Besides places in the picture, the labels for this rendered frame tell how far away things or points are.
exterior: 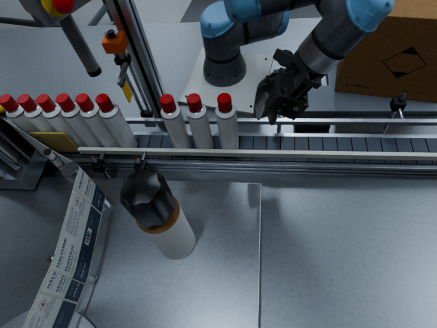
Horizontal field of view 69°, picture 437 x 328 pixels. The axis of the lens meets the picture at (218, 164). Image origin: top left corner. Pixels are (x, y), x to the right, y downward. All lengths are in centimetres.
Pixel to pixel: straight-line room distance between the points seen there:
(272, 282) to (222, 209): 21
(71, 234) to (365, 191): 73
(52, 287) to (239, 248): 40
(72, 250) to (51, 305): 11
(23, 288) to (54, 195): 24
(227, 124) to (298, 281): 41
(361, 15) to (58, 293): 72
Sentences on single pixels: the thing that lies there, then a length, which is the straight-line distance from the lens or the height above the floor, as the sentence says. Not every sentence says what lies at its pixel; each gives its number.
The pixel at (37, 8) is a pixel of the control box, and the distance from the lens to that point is 71.
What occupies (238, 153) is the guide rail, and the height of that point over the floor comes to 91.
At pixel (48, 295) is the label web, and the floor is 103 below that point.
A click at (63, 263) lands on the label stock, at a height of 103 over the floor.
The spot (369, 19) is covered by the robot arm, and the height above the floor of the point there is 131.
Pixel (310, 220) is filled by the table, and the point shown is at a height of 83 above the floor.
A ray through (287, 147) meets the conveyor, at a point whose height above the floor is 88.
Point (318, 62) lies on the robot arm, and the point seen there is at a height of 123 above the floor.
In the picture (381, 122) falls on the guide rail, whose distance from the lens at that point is 91.
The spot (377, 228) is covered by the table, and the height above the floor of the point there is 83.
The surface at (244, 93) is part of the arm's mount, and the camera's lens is 109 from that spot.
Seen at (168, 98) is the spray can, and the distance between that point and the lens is 77.
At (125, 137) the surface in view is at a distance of 92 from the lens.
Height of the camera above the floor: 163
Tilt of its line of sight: 58 degrees down
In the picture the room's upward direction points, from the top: 11 degrees counter-clockwise
